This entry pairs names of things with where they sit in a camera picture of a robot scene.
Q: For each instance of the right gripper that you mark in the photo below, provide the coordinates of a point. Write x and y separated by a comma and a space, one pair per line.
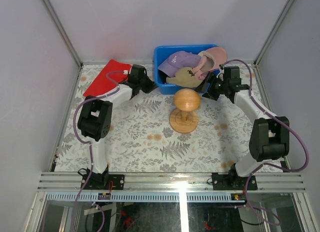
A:
211, 79

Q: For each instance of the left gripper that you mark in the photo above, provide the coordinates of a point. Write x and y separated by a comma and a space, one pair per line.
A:
150, 84

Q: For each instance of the beige baseball cap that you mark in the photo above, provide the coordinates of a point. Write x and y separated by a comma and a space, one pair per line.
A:
184, 77

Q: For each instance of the pink baseball cap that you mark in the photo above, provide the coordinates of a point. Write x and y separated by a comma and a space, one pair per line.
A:
210, 61

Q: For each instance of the wooden hat stand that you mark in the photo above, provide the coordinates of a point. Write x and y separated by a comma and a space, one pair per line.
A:
184, 118

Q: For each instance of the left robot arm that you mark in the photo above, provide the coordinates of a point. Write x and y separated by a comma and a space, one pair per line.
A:
92, 118

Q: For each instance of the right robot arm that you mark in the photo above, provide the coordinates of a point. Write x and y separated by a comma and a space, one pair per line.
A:
270, 137

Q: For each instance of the black cap in bin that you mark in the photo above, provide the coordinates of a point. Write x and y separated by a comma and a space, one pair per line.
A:
162, 76

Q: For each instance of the red folded cloth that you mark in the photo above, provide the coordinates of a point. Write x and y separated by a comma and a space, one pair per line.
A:
110, 76

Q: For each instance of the purple LA baseball cap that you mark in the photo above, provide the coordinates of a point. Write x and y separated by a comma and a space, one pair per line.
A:
177, 61

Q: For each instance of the floral table mat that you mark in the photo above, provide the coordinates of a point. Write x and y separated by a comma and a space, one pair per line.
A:
141, 139

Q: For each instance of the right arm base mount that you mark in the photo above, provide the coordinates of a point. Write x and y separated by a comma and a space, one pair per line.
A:
232, 182

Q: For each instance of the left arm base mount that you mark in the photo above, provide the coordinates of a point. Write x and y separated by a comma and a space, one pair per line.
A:
104, 181

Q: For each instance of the aluminium front rail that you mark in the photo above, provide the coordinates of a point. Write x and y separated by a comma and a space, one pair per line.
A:
168, 187

